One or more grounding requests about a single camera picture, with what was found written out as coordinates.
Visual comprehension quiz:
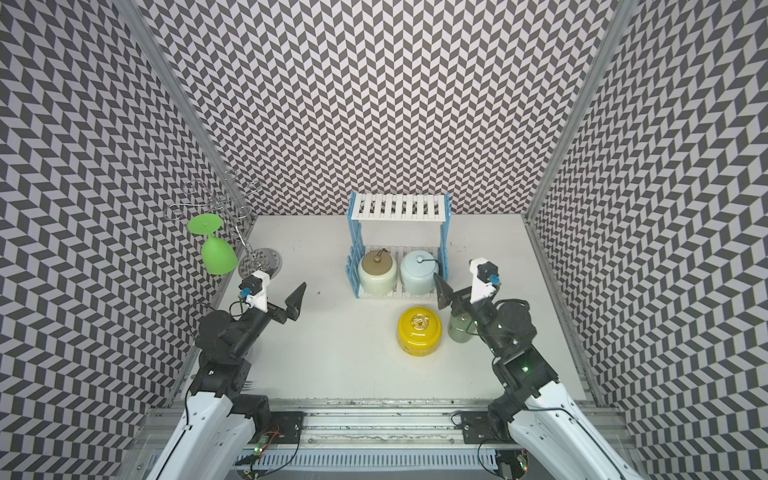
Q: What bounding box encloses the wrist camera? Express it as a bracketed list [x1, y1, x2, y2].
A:
[238, 270, 271, 313]
[469, 258, 501, 302]

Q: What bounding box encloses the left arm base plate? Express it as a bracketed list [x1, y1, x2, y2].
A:
[250, 411, 306, 446]

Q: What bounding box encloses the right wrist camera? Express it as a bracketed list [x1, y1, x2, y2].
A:
[469, 258, 501, 302]

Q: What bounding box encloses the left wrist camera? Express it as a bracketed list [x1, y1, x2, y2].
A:
[238, 270, 271, 313]

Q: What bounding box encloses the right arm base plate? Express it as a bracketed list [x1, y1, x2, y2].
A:
[452, 410, 514, 445]

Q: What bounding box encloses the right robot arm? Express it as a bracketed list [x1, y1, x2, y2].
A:
[434, 274, 642, 479]

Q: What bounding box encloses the light blue tea canister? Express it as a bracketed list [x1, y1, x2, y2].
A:
[400, 250, 439, 295]

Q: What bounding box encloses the blue white slatted shelf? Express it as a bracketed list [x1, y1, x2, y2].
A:
[345, 192, 451, 299]

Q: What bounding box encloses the green plastic wine glass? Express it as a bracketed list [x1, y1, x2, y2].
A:
[187, 213, 238, 275]

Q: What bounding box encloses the cream canister brown lid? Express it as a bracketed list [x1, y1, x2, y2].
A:
[358, 249, 398, 296]

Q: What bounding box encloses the aluminium front rail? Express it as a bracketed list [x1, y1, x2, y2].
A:
[129, 399, 635, 451]

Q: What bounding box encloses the chrome wire glass rack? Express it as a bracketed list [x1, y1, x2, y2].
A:
[162, 181, 282, 278]

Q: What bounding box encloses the green tea canister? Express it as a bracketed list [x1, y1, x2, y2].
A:
[448, 308, 477, 343]

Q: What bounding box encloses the yellow tea canister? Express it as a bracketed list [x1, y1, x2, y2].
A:
[397, 307, 442, 357]

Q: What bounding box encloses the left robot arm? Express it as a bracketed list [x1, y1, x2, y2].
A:
[147, 276, 307, 479]

